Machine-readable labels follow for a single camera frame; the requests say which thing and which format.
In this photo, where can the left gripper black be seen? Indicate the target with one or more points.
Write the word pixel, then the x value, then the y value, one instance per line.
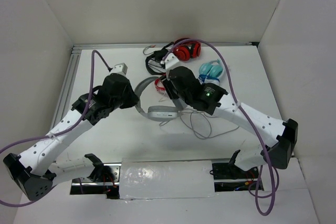
pixel 130 102

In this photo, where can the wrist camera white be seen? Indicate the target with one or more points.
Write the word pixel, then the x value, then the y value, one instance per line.
pixel 170 62
pixel 121 68

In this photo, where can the black headset with cable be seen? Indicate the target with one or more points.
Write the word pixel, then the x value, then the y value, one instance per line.
pixel 153 60

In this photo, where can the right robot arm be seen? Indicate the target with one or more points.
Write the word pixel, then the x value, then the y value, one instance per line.
pixel 278 137

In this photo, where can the white grey headphones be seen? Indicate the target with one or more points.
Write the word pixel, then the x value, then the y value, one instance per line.
pixel 158 113

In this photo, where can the aluminium frame rail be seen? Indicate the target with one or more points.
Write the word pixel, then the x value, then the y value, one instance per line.
pixel 127 135

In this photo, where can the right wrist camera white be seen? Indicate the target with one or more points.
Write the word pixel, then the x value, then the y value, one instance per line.
pixel 170 62

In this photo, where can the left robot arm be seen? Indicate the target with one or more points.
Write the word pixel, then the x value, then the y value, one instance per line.
pixel 35 170

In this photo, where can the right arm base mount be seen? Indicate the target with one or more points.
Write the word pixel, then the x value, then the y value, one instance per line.
pixel 228 178

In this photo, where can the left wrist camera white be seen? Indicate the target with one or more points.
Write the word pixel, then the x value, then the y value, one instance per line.
pixel 121 68

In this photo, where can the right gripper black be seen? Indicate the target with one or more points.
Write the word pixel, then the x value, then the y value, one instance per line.
pixel 167 83

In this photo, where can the white taped cover plate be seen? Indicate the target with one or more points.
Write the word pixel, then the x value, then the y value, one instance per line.
pixel 166 180

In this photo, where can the red white headphones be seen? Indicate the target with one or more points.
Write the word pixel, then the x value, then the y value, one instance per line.
pixel 158 84

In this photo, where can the red black headphones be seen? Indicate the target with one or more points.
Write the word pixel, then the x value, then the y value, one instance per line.
pixel 188 50

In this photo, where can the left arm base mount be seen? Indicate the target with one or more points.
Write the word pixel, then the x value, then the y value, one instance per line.
pixel 105 185

